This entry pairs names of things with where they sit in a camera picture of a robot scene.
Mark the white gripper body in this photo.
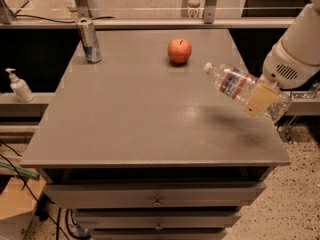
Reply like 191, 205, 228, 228
263, 41, 320, 90

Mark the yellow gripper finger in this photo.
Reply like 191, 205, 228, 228
243, 82, 279, 116

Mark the clear plastic water bottle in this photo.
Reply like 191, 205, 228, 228
203, 62, 292, 123

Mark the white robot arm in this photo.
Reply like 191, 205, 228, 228
243, 0, 320, 116

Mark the silver blue redbull can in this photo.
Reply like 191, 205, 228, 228
76, 17, 102, 63

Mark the white pump dispenser bottle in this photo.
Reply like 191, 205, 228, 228
6, 68, 34, 103

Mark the red apple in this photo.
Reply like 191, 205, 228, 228
167, 38, 192, 64

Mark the grey drawer cabinet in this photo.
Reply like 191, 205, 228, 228
23, 29, 290, 240

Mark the top drawer knob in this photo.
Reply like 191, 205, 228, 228
152, 198, 163, 207

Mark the drawer knob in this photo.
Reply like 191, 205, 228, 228
152, 198, 163, 207
154, 223, 164, 231

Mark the green rod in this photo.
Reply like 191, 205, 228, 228
0, 162, 40, 179

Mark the cardboard box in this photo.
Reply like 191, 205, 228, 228
0, 177, 37, 240

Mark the metal frame rail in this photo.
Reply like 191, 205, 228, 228
0, 0, 299, 29

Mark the black floor cable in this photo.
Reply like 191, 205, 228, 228
0, 139, 73, 240

